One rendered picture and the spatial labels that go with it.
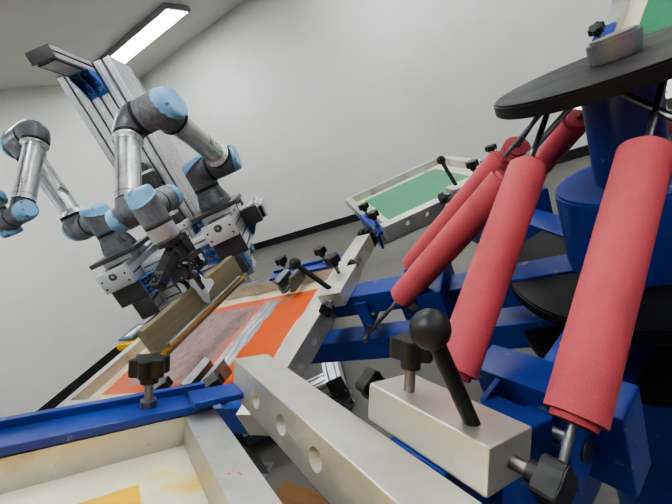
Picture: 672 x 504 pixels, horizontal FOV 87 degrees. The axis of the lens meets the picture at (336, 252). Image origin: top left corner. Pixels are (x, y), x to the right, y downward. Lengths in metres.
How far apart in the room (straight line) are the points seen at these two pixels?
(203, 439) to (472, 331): 0.32
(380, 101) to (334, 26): 0.95
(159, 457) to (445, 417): 0.33
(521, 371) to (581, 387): 0.13
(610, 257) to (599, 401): 0.13
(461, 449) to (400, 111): 4.37
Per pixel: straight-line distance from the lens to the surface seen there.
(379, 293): 0.77
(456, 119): 4.50
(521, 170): 0.53
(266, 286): 1.30
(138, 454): 0.51
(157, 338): 1.01
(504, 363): 0.51
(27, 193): 1.82
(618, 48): 0.63
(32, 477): 0.51
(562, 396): 0.38
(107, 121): 2.04
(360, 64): 4.63
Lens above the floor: 1.40
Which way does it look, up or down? 19 degrees down
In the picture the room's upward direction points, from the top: 25 degrees counter-clockwise
